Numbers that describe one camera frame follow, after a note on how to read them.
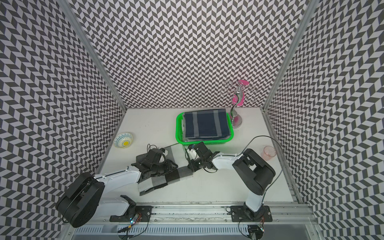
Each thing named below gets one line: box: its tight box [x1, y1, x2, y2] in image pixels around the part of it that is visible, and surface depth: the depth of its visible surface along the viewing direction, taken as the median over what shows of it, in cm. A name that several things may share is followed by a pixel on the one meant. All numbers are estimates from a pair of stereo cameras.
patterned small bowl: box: [113, 132, 133, 148], surface depth 99 cm
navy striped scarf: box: [182, 108, 231, 142], surface depth 96 cm
